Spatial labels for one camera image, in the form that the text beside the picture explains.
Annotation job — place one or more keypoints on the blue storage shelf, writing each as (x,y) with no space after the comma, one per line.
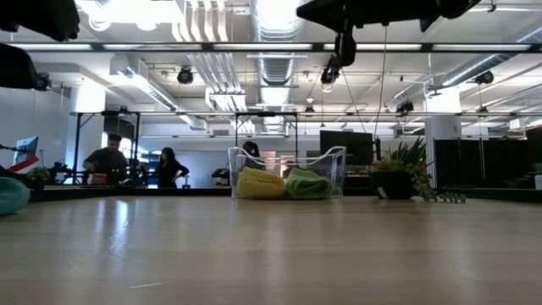
(148,157)

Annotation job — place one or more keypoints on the black pole stand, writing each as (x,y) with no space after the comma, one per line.
(77,148)

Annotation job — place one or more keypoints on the clear plastic bin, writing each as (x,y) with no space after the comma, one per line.
(339,169)

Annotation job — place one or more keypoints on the small round green plant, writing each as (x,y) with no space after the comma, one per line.
(39,174)

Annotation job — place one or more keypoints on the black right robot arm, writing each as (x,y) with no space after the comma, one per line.
(381,10)

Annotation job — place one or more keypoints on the green microfiber towel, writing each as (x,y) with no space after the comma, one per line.
(309,186)

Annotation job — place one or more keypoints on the yellow microfiber towel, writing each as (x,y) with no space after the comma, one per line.
(260,186)

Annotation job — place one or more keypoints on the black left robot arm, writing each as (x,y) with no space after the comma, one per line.
(38,17)

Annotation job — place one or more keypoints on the red bar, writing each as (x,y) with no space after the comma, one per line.
(23,164)

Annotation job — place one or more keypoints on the tilted computer monitor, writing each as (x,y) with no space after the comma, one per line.
(26,148)

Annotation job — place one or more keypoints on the small mushroom lamp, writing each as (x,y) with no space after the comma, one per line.
(186,182)

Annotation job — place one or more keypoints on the black partition panels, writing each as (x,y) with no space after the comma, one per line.
(499,161)

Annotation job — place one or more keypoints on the black ceiling-hung camera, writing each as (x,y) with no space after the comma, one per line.
(185,76)
(42,82)
(484,78)
(404,108)
(328,76)

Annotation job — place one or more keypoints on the potted succulent plant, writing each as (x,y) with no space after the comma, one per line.
(391,184)

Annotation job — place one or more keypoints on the silver ceiling air duct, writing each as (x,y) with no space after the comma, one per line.
(277,68)

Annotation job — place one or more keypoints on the black computer monitor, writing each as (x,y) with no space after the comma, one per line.
(347,148)

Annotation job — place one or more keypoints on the teal microfiber towel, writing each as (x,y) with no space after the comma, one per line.
(12,197)

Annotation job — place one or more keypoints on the person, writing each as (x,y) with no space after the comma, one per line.
(252,152)
(108,163)
(169,171)

